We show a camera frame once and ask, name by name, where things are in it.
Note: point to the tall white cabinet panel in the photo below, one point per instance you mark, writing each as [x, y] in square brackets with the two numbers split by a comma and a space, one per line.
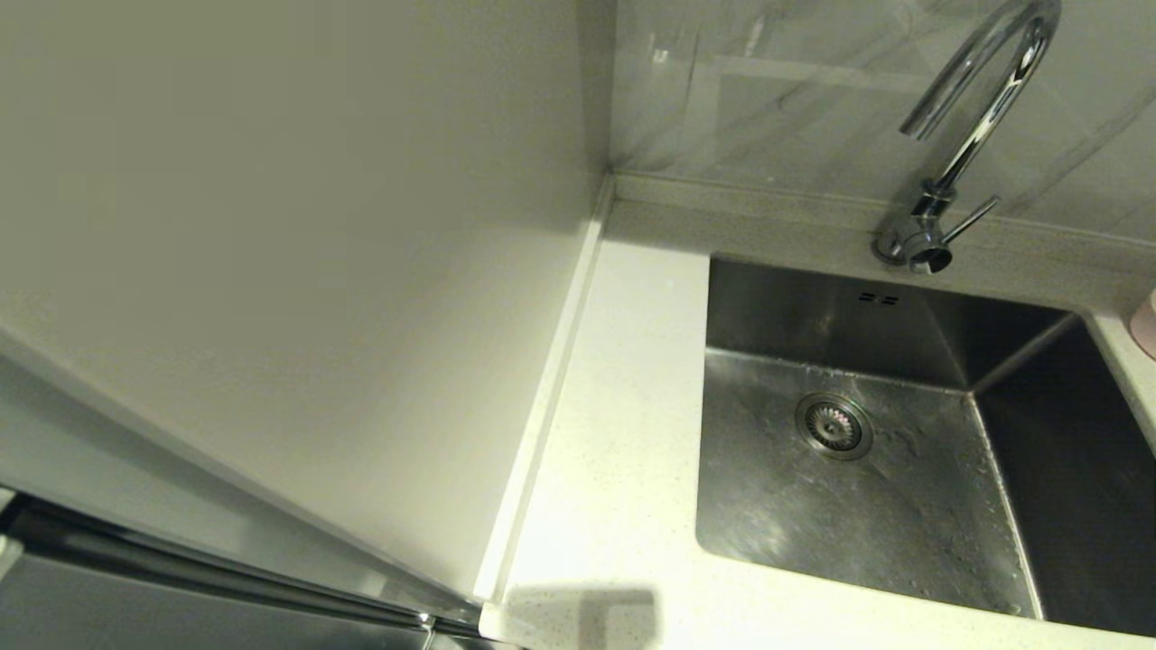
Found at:
[271, 226]

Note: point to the chrome gooseneck faucet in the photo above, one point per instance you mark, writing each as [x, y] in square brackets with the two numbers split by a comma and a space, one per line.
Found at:
[926, 239]

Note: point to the white counter edge strip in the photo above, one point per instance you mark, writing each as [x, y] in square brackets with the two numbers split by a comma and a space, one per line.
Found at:
[542, 397]

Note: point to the pink bowl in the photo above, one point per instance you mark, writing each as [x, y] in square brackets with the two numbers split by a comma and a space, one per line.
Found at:
[1147, 327]

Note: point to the stainless steel sink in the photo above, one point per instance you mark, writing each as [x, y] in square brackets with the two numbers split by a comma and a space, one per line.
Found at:
[858, 506]

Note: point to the round metal drain strainer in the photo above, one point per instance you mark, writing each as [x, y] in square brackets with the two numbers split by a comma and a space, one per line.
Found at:
[834, 425]

